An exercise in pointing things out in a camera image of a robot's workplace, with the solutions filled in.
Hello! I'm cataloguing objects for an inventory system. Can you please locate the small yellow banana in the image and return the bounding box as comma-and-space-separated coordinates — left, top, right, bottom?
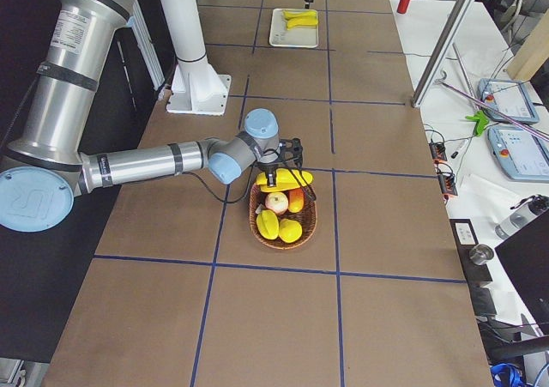
279, 219, 303, 244

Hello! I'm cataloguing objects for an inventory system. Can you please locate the black orange connector box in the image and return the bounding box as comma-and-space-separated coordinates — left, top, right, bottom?
429, 142, 447, 164
437, 171, 458, 198

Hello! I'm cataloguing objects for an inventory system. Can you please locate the cream bear tray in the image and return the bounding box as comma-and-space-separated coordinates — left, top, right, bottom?
268, 9, 319, 49

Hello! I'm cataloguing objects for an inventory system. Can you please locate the long yellow banana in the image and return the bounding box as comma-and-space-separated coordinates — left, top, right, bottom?
255, 168, 314, 193

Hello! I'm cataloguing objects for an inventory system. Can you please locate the far blue teach pendant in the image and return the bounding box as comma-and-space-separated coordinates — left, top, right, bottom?
478, 78, 540, 124

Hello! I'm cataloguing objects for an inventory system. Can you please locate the clear water bottle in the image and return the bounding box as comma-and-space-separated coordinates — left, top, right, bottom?
495, 195, 548, 239

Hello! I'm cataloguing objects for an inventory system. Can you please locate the black camera cable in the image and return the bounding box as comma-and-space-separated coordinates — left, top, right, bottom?
179, 146, 318, 204

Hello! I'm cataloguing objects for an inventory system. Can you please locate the orange red mango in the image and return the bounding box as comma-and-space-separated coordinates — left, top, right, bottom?
287, 188, 305, 214

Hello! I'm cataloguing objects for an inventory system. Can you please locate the metal weight cylinder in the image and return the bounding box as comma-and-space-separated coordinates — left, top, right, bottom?
468, 244, 495, 266

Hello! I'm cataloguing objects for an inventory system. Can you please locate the aluminium frame post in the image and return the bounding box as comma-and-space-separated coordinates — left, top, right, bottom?
411, 0, 474, 107

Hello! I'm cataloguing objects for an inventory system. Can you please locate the brown wicker basket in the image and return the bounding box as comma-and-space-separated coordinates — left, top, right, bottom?
249, 183, 317, 250

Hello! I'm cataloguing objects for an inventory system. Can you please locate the green clamp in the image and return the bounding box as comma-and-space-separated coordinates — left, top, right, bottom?
465, 110, 490, 137

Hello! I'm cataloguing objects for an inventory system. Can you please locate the blue teach pendant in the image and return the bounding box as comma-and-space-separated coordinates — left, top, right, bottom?
487, 126, 548, 182
478, 78, 540, 124

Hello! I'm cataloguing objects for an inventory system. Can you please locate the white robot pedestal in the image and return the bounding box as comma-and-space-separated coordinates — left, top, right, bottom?
160, 0, 232, 116

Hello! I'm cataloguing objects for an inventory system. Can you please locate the long metal grabber rod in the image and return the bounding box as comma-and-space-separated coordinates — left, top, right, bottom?
437, 70, 549, 140

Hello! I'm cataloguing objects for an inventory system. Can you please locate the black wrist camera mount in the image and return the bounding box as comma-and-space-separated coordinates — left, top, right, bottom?
279, 137, 303, 167

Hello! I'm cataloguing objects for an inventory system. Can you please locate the pink green apple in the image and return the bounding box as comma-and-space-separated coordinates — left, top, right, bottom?
264, 191, 289, 215

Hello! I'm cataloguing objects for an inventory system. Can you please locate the near blue teach pendant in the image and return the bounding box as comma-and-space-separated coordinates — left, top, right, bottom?
487, 126, 548, 182

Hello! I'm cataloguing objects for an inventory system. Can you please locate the yellow star fruit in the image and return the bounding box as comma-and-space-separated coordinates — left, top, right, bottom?
256, 209, 280, 240

